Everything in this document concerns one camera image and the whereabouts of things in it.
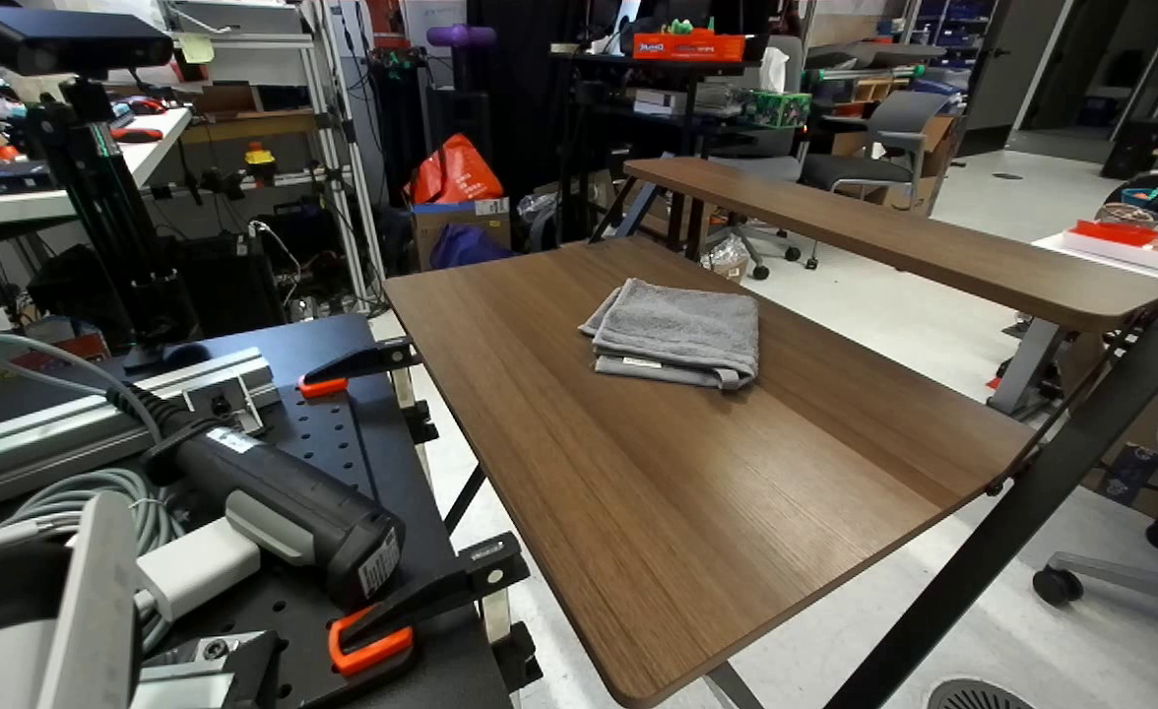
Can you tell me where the grey cloth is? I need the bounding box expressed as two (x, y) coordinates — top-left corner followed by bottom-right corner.
(578, 277), (763, 393)

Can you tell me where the grey metal desk leg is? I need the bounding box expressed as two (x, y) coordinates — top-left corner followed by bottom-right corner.
(987, 316), (1067, 421)

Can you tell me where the cardboard box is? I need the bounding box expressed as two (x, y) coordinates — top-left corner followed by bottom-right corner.
(411, 195), (517, 272)

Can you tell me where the orange bag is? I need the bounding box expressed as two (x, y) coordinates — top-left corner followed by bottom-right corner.
(403, 132), (508, 211)

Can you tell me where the orange and black clamp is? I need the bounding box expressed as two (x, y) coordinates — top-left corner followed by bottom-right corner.
(322, 530), (532, 683)
(297, 334), (424, 405)

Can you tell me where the grey office chair with casters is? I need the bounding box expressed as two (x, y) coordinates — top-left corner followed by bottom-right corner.
(700, 124), (828, 284)

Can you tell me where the white metal shelf rack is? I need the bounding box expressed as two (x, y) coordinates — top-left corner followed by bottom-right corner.
(161, 0), (392, 313)

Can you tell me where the black handheld tool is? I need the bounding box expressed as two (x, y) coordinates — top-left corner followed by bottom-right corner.
(142, 415), (411, 610)

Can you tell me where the orange storage box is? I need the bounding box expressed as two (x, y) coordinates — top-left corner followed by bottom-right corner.
(629, 29), (751, 73)

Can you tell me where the purple foam roller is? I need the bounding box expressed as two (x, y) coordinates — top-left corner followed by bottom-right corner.
(424, 19), (499, 54)

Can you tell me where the white bottle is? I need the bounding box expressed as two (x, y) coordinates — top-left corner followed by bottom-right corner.
(757, 42), (793, 99)

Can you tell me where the dark grey office chair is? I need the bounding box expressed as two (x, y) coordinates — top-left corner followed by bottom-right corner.
(801, 88), (957, 213)

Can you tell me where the brown wooden table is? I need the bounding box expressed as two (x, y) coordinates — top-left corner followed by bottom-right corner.
(436, 291), (1158, 709)

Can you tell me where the white side table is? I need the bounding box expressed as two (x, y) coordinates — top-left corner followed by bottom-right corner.
(0, 104), (198, 232)

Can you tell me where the round floor vent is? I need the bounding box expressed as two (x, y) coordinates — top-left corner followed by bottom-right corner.
(926, 673), (1037, 709)

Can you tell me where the red flat item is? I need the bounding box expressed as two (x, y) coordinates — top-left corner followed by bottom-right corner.
(1067, 217), (1158, 254)

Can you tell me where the white work table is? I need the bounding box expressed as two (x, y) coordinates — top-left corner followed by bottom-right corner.
(1031, 213), (1158, 287)

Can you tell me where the aluminium mounting bracket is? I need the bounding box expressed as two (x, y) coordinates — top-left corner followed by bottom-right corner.
(139, 628), (286, 709)

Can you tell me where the black camera tripod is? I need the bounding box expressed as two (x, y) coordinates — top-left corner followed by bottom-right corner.
(12, 73), (201, 351)

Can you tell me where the aluminium extrusion rail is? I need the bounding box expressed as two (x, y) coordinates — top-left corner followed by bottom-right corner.
(0, 348), (280, 516)

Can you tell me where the grey cable bundle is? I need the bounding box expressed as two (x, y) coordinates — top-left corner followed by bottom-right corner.
(0, 330), (188, 557)

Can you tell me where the black stereo camera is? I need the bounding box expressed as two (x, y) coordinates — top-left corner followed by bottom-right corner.
(0, 0), (177, 81)

